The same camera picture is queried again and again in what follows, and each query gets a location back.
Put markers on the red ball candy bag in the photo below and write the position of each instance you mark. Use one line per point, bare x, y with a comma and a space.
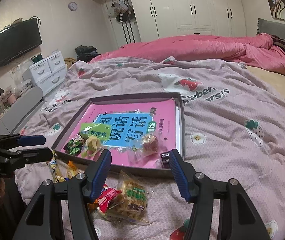
148, 145

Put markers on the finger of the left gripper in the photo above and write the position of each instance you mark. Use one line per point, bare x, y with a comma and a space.
10, 141
13, 160

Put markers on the pink quilt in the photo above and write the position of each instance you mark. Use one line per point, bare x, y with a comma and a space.
259, 51

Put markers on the pink blue workbook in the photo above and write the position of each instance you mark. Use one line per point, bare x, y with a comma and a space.
130, 132

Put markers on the yellow panda snack bar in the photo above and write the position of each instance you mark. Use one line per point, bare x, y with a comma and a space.
55, 169

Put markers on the tree wall painting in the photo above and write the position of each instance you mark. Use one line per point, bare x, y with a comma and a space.
277, 9

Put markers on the round wall clock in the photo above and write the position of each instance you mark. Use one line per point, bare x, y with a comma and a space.
72, 6

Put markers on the black clothes pile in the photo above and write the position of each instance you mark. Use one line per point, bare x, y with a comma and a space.
86, 53

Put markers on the pink strawberry bed sheet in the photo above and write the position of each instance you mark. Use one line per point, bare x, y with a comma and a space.
234, 122

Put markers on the dark green pea snack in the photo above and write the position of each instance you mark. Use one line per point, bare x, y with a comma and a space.
74, 146

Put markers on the white drawer cabinet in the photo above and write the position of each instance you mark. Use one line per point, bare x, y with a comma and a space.
48, 73

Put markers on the dark shallow box tray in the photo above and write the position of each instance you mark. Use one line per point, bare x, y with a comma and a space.
122, 129

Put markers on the cream wardrobe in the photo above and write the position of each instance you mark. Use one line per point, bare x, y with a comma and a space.
166, 18

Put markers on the orange cake packet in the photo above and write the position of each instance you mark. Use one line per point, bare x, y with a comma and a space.
71, 170

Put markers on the light green snack bag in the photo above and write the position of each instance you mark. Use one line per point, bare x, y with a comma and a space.
94, 136

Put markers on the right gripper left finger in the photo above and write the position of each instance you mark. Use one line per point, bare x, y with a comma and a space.
43, 216

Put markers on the red cartoon snack bar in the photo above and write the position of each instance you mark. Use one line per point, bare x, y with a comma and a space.
106, 197

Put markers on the hanging bags on hooks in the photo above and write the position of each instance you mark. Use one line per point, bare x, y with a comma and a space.
121, 10

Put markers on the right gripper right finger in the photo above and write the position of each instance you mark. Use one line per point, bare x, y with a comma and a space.
238, 217

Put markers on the clear green pastry packet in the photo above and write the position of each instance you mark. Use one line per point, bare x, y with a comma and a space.
131, 203

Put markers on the dark candy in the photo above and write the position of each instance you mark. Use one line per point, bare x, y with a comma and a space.
165, 159

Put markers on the wall television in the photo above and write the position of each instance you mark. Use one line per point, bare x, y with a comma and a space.
18, 39

